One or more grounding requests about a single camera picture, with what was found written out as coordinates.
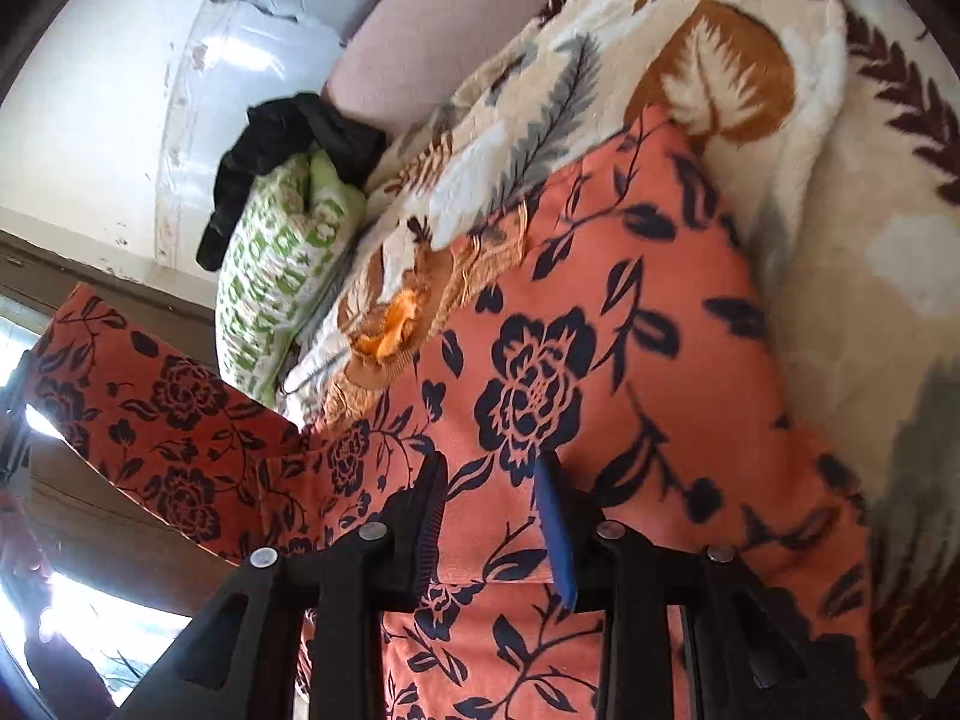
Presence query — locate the orange floral garment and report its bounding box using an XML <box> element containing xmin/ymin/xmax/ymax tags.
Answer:
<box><xmin>26</xmin><ymin>109</ymin><xmax>872</xmax><ymax>718</ymax></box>

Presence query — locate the wooden glazed door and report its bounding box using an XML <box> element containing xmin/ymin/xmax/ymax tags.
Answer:
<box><xmin>0</xmin><ymin>227</ymin><xmax>226</xmax><ymax>720</ymax></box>

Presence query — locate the green patterned pillow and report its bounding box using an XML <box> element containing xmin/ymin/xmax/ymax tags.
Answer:
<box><xmin>215</xmin><ymin>148</ymin><xmax>366</xmax><ymax>406</ymax></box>

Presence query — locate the black garment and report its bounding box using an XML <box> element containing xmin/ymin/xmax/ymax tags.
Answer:
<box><xmin>195</xmin><ymin>93</ymin><xmax>387</xmax><ymax>273</ymax></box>

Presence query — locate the leaf pattern blanket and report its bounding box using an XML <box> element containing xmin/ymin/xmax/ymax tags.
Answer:
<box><xmin>280</xmin><ymin>0</ymin><xmax>960</xmax><ymax>691</ymax></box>

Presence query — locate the pink quilted sofa cushion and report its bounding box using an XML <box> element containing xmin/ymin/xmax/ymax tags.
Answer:
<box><xmin>322</xmin><ymin>0</ymin><xmax>547</xmax><ymax>137</ymax></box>

